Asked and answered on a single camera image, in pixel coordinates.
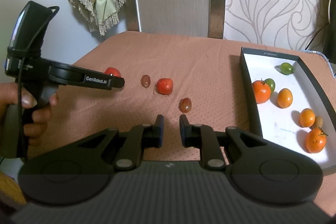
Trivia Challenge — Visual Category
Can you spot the small red apple fruit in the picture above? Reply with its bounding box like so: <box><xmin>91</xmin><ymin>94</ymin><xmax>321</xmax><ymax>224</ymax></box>
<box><xmin>156</xmin><ymin>78</ymin><xmax>173</xmax><ymax>95</ymax></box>

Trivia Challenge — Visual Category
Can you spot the large green tomato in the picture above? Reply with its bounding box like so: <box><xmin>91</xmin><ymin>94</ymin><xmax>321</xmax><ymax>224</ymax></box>
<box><xmin>279</xmin><ymin>63</ymin><xmax>294</xmax><ymax>75</ymax></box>

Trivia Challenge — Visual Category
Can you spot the reddish grape near right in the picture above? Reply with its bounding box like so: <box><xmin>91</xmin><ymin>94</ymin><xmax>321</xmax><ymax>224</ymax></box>
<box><xmin>179</xmin><ymin>97</ymin><xmax>192</xmax><ymax>113</ymax></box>

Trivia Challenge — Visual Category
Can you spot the salmon dotted tablecloth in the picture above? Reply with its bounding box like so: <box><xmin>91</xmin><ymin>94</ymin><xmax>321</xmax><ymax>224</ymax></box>
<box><xmin>26</xmin><ymin>31</ymin><xmax>336</xmax><ymax>214</ymax></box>

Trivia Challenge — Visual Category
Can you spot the small green tomato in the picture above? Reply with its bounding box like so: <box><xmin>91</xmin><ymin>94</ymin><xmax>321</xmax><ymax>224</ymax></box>
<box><xmin>264</xmin><ymin>79</ymin><xmax>276</xmax><ymax>93</ymax></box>

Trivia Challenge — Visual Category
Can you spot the orange tangerine with stem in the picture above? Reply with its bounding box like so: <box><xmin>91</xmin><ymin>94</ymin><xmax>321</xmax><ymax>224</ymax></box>
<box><xmin>252</xmin><ymin>80</ymin><xmax>271</xmax><ymax>104</ymax></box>

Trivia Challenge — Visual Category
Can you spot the person's left hand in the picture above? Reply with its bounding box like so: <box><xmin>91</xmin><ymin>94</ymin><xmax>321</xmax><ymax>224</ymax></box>
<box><xmin>1</xmin><ymin>83</ymin><xmax>59</xmax><ymax>147</ymax></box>

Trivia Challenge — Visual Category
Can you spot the reddish grape near centre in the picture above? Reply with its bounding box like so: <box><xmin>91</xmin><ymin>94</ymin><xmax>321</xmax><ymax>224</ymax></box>
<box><xmin>141</xmin><ymin>75</ymin><xmax>151</xmax><ymax>88</ymax></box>

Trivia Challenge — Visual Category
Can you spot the large red apple fruit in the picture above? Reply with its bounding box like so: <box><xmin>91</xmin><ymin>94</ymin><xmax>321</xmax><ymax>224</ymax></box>
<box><xmin>104</xmin><ymin>67</ymin><xmax>121</xmax><ymax>77</ymax></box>

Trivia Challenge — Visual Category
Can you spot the yellow orange kumquat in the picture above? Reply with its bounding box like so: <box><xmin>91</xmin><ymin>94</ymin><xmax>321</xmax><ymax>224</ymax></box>
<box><xmin>277</xmin><ymin>88</ymin><xmax>293</xmax><ymax>109</ymax></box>
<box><xmin>299</xmin><ymin>108</ymin><xmax>315</xmax><ymax>127</ymax></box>

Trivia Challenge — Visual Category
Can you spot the reddish grape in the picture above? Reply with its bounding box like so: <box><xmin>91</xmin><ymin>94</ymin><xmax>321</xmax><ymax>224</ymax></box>
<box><xmin>179</xmin><ymin>97</ymin><xmax>192</xmax><ymax>113</ymax></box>
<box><xmin>141</xmin><ymin>75</ymin><xmax>151</xmax><ymax>88</ymax></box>

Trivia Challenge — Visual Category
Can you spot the black television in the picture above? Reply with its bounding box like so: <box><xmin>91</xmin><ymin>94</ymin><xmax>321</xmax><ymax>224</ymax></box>
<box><xmin>322</xmin><ymin>0</ymin><xmax>335</xmax><ymax>63</ymax></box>

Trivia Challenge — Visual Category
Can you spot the black white shallow box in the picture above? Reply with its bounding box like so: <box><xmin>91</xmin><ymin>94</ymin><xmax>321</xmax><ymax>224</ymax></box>
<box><xmin>240</xmin><ymin>48</ymin><xmax>335</xmax><ymax>176</ymax></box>

